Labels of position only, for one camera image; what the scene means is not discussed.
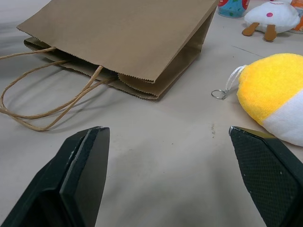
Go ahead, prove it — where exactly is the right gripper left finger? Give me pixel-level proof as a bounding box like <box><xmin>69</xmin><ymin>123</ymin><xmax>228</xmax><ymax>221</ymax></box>
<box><xmin>0</xmin><ymin>126</ymin><xmax>110</xmax><ymax>227</ymax></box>

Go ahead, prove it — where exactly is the yellow and white plush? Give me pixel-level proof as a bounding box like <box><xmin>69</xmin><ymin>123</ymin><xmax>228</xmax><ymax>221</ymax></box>
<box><xmin>211</xmin><ymin>53</ymin><xmax>303</xmax><ymax>147</ymax></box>

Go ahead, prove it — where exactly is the white plush with brown feet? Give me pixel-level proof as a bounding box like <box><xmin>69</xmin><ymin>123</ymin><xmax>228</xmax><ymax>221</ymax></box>
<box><xmin>241</xmin><ymin>0</ymin><xmax>301</xmax><ymax>43</ymax></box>

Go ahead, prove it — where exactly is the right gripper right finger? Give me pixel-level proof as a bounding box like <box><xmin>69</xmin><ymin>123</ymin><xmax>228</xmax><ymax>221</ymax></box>
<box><xmin>228</xmin><ymin>125</ymin><xmax>303</xmax><ymax>227</ymax></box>

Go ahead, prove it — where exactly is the brown paper bag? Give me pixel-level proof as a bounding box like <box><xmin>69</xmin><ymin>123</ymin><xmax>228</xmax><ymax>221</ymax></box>
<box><xmin>0</xmin><ymin>0</ymin><xmax>220</xmax><ymax>132</ymax></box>

